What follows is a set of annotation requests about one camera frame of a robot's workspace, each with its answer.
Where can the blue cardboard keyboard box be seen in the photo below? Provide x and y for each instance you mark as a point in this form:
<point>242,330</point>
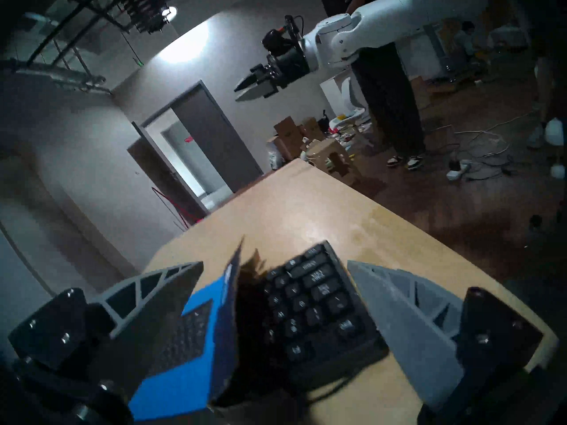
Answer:
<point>190,384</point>

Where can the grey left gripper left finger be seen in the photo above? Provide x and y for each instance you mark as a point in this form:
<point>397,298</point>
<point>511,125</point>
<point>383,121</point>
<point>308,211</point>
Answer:
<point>128,322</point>

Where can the dark brown door leaf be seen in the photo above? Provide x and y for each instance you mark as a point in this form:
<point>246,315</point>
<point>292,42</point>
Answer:
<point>212,132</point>
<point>164,176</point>

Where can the person in black clothes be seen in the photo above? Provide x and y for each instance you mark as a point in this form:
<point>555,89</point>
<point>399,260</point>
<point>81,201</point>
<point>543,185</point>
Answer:
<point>390,101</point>

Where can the white printed sack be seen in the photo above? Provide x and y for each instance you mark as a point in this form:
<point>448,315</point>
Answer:
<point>273,158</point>

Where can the black ceiling light rig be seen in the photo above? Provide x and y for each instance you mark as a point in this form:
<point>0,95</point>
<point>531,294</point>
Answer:
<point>146,8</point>

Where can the white moulded chair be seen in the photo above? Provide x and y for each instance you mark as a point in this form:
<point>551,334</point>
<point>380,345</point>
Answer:
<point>350,98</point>

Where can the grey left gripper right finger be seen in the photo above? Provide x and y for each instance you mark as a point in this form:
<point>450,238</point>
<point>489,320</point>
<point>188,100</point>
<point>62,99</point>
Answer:
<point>416,340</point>

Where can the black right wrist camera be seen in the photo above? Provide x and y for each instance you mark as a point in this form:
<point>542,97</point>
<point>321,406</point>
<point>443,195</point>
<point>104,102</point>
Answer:
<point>274,39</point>

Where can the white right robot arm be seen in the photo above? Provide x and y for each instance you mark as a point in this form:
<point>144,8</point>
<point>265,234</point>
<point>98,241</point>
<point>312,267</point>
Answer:
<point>398,17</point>

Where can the white plastic jug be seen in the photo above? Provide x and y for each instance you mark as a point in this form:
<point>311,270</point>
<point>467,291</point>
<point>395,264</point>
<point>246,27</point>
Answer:
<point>553,134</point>

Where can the black computer keyboard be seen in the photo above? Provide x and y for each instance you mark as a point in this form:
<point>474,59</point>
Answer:
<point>319,313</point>

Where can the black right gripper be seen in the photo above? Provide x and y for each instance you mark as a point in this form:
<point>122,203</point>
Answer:
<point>290,67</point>

